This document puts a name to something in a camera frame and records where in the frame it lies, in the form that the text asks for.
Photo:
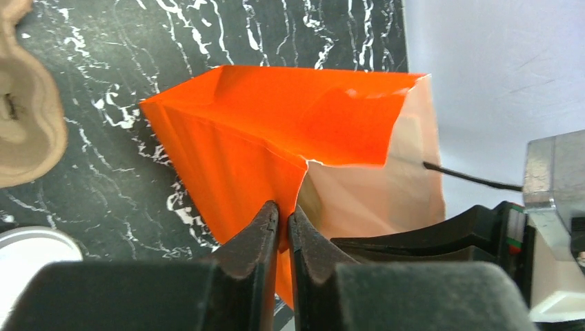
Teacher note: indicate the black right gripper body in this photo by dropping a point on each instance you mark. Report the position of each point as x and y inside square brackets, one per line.
[551, 273]

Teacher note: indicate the orange paper bag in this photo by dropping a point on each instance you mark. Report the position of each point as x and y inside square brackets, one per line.
[349, 147]

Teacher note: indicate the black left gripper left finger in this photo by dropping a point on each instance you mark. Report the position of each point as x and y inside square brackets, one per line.
[231, 289]

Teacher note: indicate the white cup lid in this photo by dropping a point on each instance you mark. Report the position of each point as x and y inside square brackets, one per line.
[26, 250]

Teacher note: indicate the brown pulp cup carrier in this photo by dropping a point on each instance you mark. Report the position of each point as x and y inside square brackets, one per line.
[33, 130]

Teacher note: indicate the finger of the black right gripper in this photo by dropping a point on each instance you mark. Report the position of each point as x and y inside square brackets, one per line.
[477, 234]

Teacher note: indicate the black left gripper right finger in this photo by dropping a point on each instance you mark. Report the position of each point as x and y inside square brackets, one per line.
[334, 291]

